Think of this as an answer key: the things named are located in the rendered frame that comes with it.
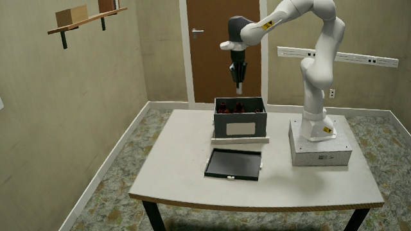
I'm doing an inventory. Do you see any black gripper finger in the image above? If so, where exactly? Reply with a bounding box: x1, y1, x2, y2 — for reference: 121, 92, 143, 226
229, 63, 241, 94
240, 62, 248, 94

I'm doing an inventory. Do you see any dark grey crate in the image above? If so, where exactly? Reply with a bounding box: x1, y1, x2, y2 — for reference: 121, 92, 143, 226
214, 97, 267, 139

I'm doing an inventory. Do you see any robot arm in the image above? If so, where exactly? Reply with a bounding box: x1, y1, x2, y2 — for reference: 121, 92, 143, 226
220, 0, 345, 142

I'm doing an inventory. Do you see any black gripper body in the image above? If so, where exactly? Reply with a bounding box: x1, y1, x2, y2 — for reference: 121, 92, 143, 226
231, 49, 245, 70

